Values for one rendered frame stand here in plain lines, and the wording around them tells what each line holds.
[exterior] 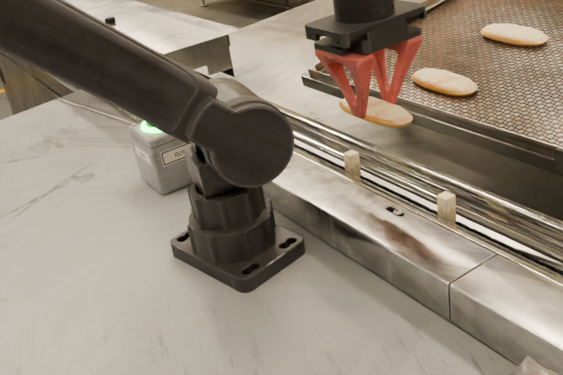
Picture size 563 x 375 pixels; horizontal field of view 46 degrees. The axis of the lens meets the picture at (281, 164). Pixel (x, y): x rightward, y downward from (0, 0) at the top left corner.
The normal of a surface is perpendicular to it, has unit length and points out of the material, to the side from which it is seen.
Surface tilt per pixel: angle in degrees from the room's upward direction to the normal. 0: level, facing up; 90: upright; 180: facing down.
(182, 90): 79
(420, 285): 90
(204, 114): 90
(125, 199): 0
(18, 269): 0
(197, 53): 90
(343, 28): 1
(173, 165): 90
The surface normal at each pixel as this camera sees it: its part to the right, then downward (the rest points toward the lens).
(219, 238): -0.18, 0.46
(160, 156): 0.55, 0.29
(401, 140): -0.14, -0.89
